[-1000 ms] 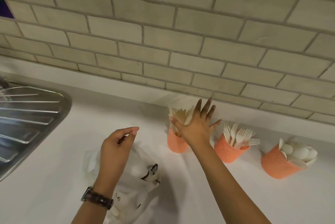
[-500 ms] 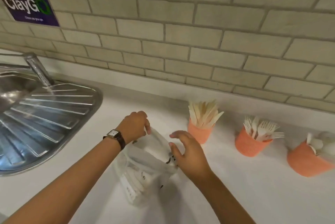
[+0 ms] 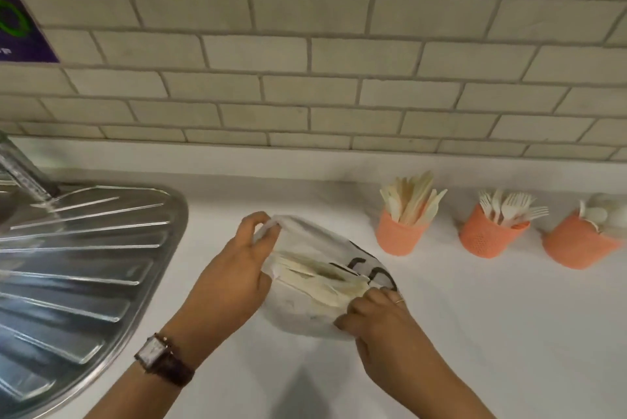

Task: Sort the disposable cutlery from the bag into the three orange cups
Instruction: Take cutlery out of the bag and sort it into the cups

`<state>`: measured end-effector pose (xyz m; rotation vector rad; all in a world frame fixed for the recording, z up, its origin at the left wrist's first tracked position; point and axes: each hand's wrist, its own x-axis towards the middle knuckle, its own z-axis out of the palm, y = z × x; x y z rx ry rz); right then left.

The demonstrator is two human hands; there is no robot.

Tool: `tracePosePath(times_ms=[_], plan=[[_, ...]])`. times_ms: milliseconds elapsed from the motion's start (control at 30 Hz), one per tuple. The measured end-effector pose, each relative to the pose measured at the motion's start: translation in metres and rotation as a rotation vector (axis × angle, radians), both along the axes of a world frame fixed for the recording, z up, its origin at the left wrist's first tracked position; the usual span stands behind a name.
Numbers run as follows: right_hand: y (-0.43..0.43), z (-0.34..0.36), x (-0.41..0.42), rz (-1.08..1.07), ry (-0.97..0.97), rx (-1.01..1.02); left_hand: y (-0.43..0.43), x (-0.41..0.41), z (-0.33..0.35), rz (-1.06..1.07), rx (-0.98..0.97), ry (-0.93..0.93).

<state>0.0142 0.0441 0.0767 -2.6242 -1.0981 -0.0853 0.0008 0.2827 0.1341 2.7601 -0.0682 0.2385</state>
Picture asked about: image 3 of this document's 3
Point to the person's right hand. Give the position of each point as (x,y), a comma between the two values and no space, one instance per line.
(392,335)

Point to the chrome faucet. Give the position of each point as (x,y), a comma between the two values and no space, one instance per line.
(24,169)

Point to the person's left forearm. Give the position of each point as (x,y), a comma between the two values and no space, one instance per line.
(142,394)

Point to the stainless steel sink drainboard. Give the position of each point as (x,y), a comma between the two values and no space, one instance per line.
(88,276)

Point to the person's left hand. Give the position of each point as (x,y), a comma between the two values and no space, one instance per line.
(230,291)

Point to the orange mesh plastic cup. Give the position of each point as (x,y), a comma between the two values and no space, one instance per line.
(487,240)
(397,237)
(578,247)

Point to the translucent black print plastic bag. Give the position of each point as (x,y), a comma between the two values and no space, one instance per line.
(303,237)

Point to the blue wall sign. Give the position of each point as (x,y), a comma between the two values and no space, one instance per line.
(19,31)

